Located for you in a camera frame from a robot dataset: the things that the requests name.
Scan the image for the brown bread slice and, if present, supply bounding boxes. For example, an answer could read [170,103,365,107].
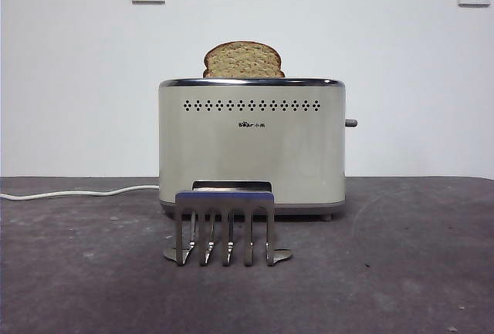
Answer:
[202,41,287,79]

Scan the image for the cream and steel toaster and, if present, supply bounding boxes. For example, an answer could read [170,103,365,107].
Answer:
[157,76,347,222]

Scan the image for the steel bread rack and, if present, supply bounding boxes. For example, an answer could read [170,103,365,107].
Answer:
[161,179,293,268]

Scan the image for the white power cable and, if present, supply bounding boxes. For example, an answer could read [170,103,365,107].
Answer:
[0,184,161,201]

